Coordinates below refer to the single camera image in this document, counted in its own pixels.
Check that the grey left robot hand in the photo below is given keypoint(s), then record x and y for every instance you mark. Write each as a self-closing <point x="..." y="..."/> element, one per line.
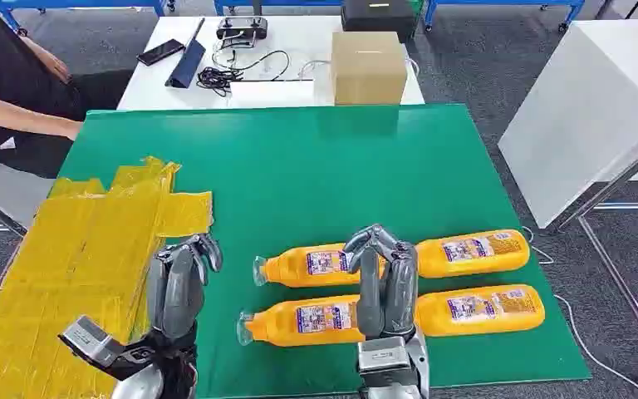
<point x="178" y="297"/>

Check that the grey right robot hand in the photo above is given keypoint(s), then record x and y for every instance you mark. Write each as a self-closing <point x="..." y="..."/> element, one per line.
<point x="390" y="297"/>

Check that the orange drink bottle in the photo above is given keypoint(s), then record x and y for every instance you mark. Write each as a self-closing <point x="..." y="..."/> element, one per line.
<point x="473" y="256"/>
<point x="478" y="311"/>
<point x="280" y="325"/>
<point x="297" y="267"/>

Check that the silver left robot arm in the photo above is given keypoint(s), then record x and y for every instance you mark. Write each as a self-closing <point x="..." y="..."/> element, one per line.
<point x="137" y="385"/>

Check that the yellow plastic sheet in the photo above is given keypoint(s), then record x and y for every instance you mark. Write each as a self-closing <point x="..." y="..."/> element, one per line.
<point x="66" y="248"/>

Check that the green table mat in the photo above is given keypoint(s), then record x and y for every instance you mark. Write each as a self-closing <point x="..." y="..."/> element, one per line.
<point x="308" y="187"/>

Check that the pale grey platform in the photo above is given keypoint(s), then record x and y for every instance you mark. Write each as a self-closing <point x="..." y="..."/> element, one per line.
<point x="5" y="190"/>

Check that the brown cardboard box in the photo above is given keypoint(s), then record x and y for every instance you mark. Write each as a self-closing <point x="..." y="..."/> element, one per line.
<point x="368" y="69"/>

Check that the dark blue folder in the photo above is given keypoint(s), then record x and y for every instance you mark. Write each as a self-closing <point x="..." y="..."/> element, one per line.
<point x="188" y="65"/>

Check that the black smartphone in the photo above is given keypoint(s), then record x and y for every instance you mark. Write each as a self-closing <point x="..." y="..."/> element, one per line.
<point x="160" y="52"/>

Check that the large white panel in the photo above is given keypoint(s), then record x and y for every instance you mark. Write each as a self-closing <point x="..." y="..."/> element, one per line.
<point x="577" y="121"/>

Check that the person's hand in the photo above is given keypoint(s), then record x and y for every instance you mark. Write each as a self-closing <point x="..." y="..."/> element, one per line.
<point x="52" y="63"/>

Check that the white table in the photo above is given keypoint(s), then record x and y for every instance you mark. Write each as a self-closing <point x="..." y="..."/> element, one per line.
<point x="302" y="41"/>

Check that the black remote controller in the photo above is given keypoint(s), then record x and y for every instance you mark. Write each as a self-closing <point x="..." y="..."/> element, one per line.
<point x="242" y="27"/>

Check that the black box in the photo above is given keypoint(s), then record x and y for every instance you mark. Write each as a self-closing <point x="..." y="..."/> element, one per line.
<point x="379" y="19"/>

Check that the person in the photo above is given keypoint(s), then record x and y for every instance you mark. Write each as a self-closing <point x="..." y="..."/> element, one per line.
<point x="5" y="66"/>

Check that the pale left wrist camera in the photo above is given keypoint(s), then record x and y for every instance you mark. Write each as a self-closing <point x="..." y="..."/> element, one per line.
<point x="90" y="340"/>

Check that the metal table frame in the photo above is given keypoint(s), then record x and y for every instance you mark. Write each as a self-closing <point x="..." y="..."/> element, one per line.
<point x="616" y="184"/>

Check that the blue metal frame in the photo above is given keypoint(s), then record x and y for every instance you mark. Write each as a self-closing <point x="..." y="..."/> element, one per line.
<point x="489" y="2"/>
<point x="77" y="3"/>
<point x="297" y="2"/>

